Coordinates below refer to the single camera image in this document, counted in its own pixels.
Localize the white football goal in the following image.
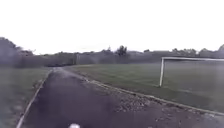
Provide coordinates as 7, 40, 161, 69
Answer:
158, 56, 224, 88

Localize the row of trees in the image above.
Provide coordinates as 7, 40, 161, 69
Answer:
0, 36, 224, 69

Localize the grass sports field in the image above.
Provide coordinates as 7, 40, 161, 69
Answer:
63, 61, 224, 114

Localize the dark gravel path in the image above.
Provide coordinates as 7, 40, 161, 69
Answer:
15, 66, 224, 128

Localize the robot's own part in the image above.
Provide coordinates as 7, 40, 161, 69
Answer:
68, 123, 81, 128

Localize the pale kerb strip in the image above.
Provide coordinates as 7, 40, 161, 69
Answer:
15, 69, 54, 128

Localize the grass verge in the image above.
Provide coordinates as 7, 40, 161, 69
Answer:
0, 66, 54, 128

